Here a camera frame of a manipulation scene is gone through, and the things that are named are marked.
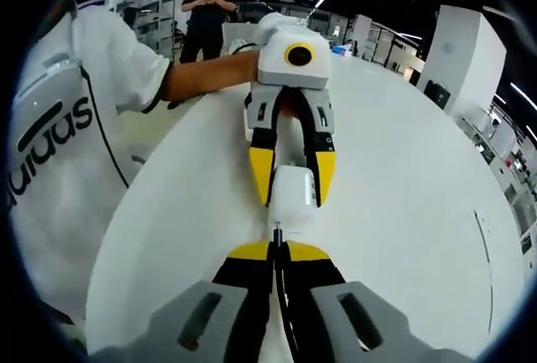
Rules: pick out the person's white shirt torso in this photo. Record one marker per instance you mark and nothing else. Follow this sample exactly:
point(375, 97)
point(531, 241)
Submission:
point(63, 162)

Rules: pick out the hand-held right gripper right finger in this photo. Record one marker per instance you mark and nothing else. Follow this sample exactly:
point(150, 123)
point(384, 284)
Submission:
point(310, 271)

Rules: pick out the white storage shelving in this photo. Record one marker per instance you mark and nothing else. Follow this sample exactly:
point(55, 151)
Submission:
point(503, 170)

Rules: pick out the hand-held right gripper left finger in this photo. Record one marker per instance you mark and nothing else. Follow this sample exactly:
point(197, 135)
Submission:
point(243, 279)

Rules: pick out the white desk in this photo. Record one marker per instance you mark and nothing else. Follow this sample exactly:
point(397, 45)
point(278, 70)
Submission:
point(398, 212)

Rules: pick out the black wall box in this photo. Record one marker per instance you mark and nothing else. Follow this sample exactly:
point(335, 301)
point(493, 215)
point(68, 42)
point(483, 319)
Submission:
point(437, 94)

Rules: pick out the white charger adapter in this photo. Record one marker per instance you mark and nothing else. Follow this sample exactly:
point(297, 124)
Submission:
point(289, 195)

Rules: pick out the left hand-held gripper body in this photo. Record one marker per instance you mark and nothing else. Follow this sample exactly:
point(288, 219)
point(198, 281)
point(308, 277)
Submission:
point(272, 65)

